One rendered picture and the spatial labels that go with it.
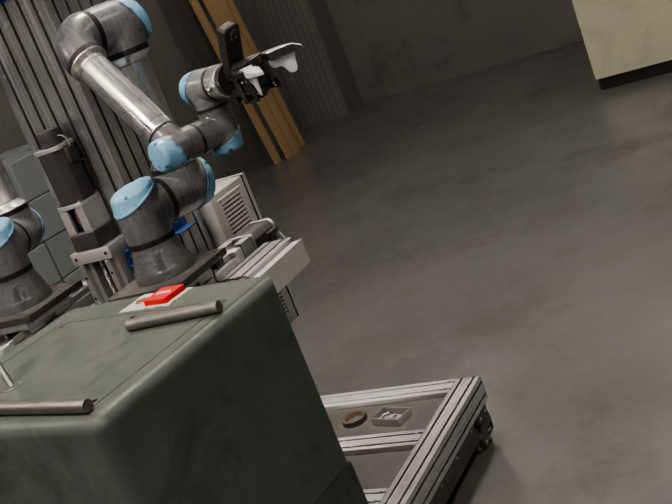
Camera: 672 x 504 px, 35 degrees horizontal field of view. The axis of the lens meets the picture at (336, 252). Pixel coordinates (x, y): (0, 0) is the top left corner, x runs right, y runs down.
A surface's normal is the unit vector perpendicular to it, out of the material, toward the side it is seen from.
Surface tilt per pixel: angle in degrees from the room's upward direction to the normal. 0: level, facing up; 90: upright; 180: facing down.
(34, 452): 90
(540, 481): 0
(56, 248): 90
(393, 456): 0
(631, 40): 90
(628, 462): 0
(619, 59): 90
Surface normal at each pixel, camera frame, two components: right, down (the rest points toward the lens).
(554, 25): -0.40, 0.40
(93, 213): 0.84, -0.18
